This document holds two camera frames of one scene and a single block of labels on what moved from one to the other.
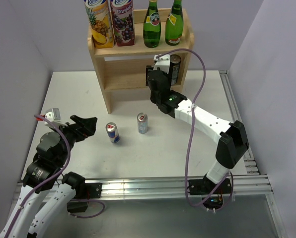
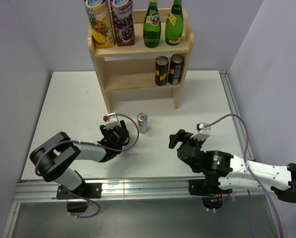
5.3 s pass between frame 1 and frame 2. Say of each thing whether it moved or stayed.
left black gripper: moved
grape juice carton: stayed
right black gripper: moved
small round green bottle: stayed
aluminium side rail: stayed
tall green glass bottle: stayed
